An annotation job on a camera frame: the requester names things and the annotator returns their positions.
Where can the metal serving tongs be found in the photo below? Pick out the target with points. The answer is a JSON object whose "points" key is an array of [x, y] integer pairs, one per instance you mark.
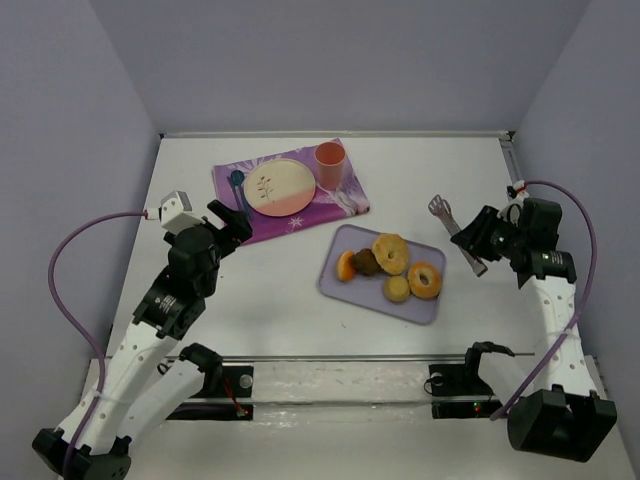
{"points": [[441, 209]]}

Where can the large yellow ring bread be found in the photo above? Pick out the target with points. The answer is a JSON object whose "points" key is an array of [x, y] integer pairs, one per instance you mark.
{"points": [[391, 252]]}

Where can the metal table edge rail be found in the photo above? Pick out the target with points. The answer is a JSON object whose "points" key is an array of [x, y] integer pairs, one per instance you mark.
{"points": [[498, 134]]}

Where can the pink plastic cup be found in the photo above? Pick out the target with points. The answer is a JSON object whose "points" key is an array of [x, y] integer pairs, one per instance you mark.
{"points": [[330, 160]]}

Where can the cream and pink plate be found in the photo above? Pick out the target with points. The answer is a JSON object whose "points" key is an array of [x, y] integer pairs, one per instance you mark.
{"points": [[279, 187]]}

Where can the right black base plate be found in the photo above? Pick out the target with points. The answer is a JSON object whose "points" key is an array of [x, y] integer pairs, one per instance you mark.
{"points": [[457, 394]]}

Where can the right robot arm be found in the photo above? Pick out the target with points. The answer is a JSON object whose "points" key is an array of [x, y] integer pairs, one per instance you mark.
{"points": [[555, 409]]}

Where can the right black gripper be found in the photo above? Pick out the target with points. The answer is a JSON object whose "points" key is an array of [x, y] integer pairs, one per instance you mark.
{"points": [[480, 232]]}

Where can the brown chocolate pastry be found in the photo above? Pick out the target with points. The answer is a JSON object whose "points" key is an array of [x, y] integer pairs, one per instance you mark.
{"points": [[364, 262]]}

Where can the small round yellow bun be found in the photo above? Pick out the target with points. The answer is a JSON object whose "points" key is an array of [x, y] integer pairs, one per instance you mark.
{"points": [[396, 289]]}

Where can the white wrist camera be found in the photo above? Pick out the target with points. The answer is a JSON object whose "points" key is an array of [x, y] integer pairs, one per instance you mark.
{"points": [[176, 213], [513, 210]]}

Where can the glazed orange donut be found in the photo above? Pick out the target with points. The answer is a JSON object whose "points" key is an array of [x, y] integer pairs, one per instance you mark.
{"points": [[424, 280]]}

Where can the orange sesame bun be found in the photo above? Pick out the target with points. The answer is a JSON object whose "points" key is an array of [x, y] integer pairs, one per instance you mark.
{"points": [[345, 271]]}

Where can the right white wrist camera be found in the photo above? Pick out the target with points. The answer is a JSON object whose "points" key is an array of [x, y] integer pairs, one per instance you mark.
{"points": [[513, 210]]}

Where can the lavender serving tray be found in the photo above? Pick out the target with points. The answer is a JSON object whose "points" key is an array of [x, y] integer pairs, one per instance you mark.
{"points": [[367, 291]]}

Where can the purple floral placemat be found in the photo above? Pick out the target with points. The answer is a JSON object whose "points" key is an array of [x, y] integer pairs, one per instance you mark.
{"points": [[347, 200]]}

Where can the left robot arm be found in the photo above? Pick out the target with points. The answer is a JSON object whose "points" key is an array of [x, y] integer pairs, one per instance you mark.
{"points": [[97, 439]]}

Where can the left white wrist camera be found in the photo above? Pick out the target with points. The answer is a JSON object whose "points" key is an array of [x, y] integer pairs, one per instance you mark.
{"points": [[176, 213]]}

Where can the dark blue plastic knife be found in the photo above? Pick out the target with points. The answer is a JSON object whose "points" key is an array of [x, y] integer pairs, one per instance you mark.
{"points": [[234, 193]]}

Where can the dark blue plastic spoon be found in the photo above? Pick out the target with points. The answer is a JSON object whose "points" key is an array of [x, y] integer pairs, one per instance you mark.
{"points": [[237, 178]]}

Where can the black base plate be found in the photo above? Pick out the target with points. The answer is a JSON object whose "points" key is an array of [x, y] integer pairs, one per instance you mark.
{"points": [[457, 394], [226, 398]]}

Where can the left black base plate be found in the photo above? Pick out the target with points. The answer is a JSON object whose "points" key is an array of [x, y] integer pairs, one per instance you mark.
{"points": [[226, 398]]}

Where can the dark blue plastic fork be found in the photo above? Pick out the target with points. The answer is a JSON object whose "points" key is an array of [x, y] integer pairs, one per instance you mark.
{"points": [[243, 203]]}

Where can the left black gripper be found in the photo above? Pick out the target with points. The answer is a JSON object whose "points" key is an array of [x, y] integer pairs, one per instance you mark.
{"points": [[230, 227]]}

